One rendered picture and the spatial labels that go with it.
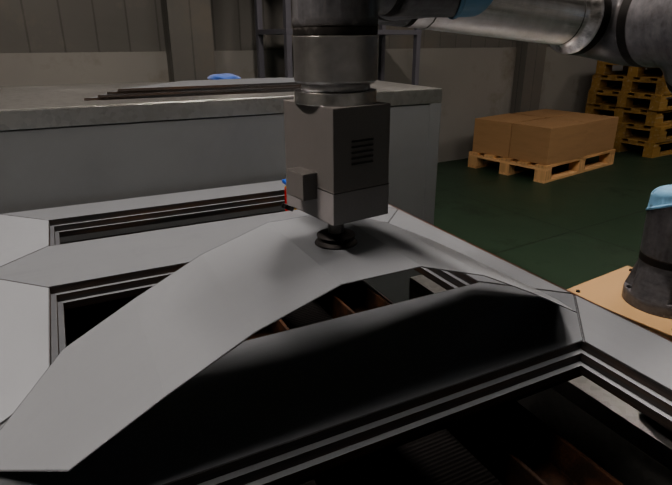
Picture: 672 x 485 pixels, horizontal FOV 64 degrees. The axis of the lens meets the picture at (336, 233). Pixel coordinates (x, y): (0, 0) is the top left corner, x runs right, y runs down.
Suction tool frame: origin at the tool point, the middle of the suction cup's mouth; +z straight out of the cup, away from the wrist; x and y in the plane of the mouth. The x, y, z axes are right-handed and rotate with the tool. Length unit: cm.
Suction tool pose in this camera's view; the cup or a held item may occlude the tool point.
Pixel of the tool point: (336, 253)
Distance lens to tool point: 54.1
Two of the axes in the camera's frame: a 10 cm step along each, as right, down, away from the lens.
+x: 8.2, -2.0, 5.4
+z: 0.1, 9.4, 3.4
